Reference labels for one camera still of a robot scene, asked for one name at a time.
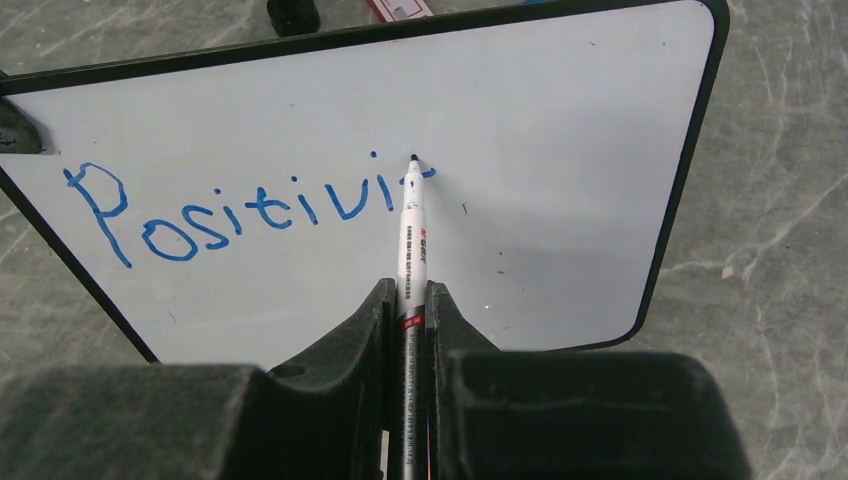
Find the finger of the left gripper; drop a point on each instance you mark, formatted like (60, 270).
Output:
(18, 134)

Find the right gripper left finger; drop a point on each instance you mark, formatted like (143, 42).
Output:
(319, 415)

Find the white whiteboard black frame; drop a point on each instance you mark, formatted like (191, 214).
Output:
(236, 204)

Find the blue white marker pen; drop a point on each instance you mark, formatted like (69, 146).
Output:
(407, 447)

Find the red white small box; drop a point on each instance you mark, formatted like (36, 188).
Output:
(399, 10)

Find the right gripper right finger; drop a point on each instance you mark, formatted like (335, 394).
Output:
(570, 415)

